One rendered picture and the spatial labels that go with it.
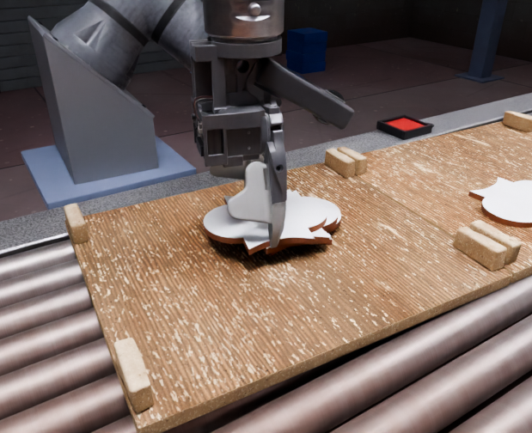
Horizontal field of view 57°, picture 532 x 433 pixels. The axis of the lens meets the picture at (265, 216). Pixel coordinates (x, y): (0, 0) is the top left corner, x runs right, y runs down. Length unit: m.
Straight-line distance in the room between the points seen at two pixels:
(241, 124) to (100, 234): 0.25
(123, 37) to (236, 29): 0.48
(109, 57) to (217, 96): 0.44
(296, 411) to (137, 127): 0.63
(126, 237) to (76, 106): 0.33
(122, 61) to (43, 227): 0.34
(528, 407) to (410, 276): 0.17
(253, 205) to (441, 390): 0.24
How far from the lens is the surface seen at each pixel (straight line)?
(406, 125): 1.02
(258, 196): 0.50
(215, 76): 0.48
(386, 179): 0.76
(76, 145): 0.91
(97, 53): 0.90
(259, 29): 0.46
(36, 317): 0.57
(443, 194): 0.74
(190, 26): 0.91
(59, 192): 0.92
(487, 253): 0.59
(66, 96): 0.88
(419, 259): 0.58
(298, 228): 0.55
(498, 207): 0.71
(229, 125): 0.48
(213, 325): 0.48
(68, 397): 0.47
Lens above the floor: 1.25
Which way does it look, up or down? 30 degrees down
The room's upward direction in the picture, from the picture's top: straight up
